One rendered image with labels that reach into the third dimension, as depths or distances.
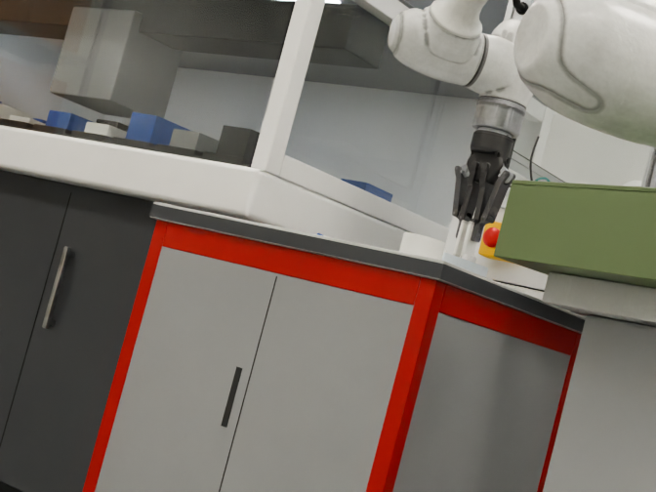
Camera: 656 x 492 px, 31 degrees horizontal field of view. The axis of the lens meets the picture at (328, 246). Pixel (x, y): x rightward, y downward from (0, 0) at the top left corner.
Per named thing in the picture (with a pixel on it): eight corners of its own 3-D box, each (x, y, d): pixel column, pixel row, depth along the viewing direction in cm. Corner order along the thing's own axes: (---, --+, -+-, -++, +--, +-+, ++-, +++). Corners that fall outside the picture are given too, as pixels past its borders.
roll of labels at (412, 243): (406, 261, 196) (412, 237, 197) (445, 269, 193) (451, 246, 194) (391, 254, 190) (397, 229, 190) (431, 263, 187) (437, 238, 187)
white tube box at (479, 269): (438, 272, 205) (444, 252, 205) (404, 266, 211) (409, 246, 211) (483, 288, 213) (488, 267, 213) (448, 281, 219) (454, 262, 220)
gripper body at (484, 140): (524, 141, 217) (512, 189, 217) (489, 139, 224) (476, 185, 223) (499, 129, 212) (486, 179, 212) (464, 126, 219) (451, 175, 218)
